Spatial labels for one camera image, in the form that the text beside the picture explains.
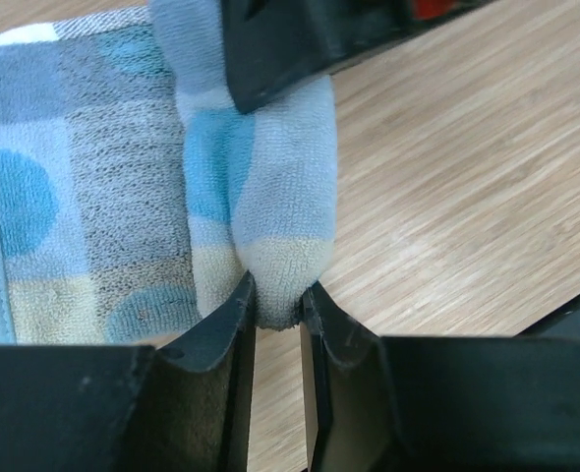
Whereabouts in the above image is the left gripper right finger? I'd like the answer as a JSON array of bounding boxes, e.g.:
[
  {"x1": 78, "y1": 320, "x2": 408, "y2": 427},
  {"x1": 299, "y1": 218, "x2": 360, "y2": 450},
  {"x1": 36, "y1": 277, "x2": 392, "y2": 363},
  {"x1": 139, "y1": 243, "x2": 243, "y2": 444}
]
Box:
[{"x1": 301, "y1": 285, "x2": 580, "y2": 471}]

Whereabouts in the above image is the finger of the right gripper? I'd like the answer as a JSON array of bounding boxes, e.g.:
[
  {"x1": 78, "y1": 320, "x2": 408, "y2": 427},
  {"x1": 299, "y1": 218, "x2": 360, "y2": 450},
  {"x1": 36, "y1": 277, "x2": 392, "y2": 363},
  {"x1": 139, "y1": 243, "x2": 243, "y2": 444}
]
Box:
[{"x1": 220, "y1": 0, "x2": 485, "y2": 113}]

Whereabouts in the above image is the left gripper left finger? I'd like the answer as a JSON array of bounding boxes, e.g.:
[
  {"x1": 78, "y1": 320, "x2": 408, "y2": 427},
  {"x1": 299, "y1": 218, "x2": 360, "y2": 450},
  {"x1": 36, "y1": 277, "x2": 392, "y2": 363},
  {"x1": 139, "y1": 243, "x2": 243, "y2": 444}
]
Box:
[{"x1": 0, "y1": 274, "x2": 255, "y2": 471}]

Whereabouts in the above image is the polka dot striped towel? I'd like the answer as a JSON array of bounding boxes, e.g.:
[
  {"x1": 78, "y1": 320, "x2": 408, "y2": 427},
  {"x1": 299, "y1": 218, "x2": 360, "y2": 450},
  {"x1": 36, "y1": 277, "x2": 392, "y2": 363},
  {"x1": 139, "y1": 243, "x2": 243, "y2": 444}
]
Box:
[{"x1": 0, "y1": 1, "x2": 337, "y2": 344}]

